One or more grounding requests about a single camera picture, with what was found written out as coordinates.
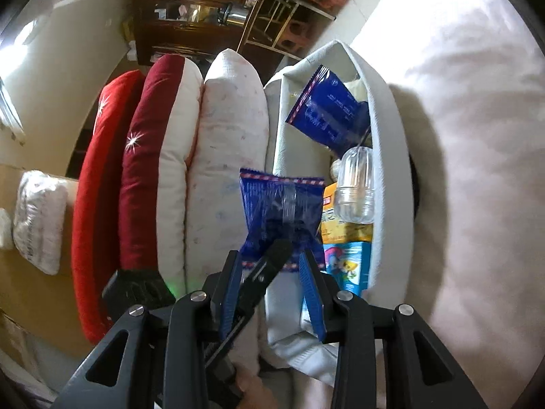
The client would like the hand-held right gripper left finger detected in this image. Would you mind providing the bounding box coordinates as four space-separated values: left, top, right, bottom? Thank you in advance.
53 251 243 409

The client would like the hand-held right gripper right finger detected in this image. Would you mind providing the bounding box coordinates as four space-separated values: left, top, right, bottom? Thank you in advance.
298 251 488 409

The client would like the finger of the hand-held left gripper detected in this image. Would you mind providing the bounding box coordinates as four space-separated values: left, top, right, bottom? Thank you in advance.
203 239 294 376

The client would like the blue snack packet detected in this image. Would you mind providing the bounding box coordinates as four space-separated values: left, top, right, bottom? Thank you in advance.
285 65 371 156
238 168 326 273

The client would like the yellow snack packet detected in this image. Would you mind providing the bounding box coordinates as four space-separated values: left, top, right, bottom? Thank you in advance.
320 181 374 243

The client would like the clear plastic candy bottle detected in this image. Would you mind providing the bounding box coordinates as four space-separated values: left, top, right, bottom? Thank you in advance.
333 146 375 225

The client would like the white fabric storage box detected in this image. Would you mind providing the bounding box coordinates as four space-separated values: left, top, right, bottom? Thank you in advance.
262 39 416 386

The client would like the small yellow plastic packet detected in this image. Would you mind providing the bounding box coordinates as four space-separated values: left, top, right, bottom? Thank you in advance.
341 79 369 107

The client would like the person's left hand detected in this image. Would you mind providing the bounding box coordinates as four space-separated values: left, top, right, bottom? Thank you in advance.
234 373 277 409

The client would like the blue cartoon printed box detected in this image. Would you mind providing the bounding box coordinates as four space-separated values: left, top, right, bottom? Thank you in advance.
300 241 372 329

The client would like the large cardboard box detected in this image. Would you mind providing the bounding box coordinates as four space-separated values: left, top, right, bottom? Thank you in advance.
0 162 107 350

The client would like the white plastic bag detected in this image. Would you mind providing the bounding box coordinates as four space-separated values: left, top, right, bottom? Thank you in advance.
13 170 69 276

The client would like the red and white cushion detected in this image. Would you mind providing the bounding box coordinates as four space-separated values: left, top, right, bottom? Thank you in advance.
118 55 204 272

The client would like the folding table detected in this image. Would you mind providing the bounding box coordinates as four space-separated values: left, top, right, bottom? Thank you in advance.
238 0 337 59

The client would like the dark wooden cabinet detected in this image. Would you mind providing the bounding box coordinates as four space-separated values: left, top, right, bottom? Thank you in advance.
128 0 273 67

